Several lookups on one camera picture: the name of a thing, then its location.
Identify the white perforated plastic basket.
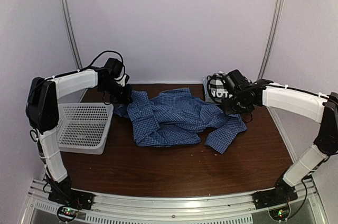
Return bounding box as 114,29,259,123
57,102,114,155

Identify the front aluminium rail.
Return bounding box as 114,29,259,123
19,179,328,223

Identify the black white plaid shirt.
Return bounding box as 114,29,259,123
206,71,232,104

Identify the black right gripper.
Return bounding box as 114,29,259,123
222,94,252,116

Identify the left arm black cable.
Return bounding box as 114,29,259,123
25,50,126,143

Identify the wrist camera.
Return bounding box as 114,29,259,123
104,58,130,87
223,69,251,95

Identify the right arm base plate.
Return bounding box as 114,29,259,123
252,188,298,209

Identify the aluminium frame post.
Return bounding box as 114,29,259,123
257,0,285,79
60,0,83,69

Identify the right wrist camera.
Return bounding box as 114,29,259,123
223,69,251,95

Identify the right small circuit board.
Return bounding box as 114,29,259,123
269,207,290,221

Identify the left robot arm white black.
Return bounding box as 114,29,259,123
26,66,132,205

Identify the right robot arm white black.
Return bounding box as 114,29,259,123
222,74,337,204

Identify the left small circuit board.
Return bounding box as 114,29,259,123
57,206,79,222

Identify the right aluminium frame post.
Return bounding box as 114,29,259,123
257,0,285,79

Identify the blue checked shirt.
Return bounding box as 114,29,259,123
114,88,247,154

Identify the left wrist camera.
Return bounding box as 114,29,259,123
104,58,130,87

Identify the small circuit board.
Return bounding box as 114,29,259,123
57,206,79,222
269,207,290,221

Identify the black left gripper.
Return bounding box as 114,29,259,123
99,79,133,104

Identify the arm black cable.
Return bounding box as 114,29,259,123
237,81,338,209
25,50,126,143

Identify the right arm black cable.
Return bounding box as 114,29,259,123
237,81,338,209

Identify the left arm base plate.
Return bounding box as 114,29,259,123
48,189,94,210

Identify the left aluminium frame post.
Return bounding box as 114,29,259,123
60,0,83,69

